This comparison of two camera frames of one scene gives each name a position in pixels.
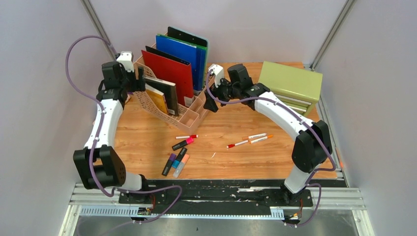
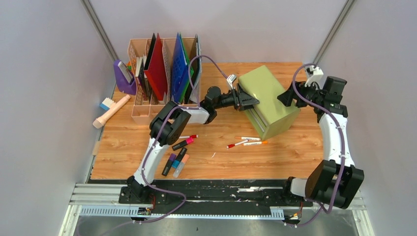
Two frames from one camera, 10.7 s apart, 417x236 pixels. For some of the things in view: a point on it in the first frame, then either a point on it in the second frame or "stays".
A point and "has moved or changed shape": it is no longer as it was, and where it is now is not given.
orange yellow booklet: [158, 97] -> [138, 61]
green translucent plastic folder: [168, 37] -> [190, 68]
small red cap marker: [230, 145] stays
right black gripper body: [225, 92] -> [308, 92]
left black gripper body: [132, 84] -> [230, 100]
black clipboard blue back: [189, 37] -> [194, 95]
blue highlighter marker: [178, 157] stays
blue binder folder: [193, 54] -> [180, 73]
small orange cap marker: [256, 140] -> [249, 144]
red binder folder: [173, 71] -> [156, 73]
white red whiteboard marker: [193, 136] stays
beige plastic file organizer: [189, 116] has moved or changed shape
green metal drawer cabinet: [300, 88] has moved or changed shape
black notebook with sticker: [169, 90] has moved or changed shape
